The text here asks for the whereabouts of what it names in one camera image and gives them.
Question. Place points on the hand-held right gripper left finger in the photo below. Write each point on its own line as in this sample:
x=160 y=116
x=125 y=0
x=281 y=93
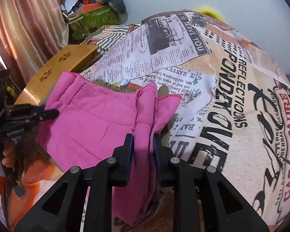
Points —
x=130 y=149

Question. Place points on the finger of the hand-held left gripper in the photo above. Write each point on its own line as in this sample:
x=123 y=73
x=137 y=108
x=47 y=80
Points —
x=48 y=114

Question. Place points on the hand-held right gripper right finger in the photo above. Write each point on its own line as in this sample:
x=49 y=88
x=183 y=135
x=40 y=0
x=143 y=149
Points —
x=157 y=149

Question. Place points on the pink pants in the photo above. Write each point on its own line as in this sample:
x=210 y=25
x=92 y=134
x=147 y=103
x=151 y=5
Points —
x=99 y=120

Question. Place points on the person's left hand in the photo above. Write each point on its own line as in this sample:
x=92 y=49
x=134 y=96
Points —
x=9 y=153

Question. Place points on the wooden furniture with flower cutouts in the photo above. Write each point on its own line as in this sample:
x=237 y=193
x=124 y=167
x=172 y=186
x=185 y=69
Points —
x=62 y=62

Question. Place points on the person's orange clothing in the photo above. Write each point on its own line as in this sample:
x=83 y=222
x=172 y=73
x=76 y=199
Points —
x=33 y=186

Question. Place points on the newspaper print bed sheet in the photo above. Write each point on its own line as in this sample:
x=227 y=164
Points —
x=232 y=149

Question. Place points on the pink curtain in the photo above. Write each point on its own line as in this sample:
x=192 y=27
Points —
x=26 y=24

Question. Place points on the striped cloth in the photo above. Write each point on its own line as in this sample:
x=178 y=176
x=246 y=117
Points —
x=111 y=38

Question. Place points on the green patterned bag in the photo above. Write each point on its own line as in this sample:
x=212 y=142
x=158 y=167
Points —
x=96 y=19

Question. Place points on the orange box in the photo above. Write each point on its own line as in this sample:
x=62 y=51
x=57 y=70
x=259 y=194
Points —
x=91 y=3

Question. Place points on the grey cushion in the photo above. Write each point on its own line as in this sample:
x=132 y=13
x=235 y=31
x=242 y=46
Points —
x=118 y=2

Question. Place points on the yellow round object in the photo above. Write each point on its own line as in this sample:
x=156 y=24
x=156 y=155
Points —
x=212 y=12

